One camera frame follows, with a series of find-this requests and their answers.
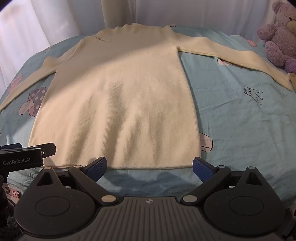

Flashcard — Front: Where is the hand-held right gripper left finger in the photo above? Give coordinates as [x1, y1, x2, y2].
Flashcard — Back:
[35, 157, 118, 206]

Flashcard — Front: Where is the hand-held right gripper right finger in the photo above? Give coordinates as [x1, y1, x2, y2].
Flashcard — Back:
[180, 157, 264, 206]

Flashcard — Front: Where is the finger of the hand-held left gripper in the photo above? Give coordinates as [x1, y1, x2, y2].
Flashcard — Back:
[28, 143, 57, 158]

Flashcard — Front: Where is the cream knit sweater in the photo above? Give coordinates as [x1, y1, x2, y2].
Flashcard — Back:
[0, 24, 294, 169]

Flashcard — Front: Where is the beige plush toy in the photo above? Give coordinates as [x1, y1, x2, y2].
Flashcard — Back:
[287, 72, 296, 90]

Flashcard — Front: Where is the purple teddy bear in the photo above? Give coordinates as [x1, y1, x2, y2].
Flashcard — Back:
[257, 1, 296, 74]

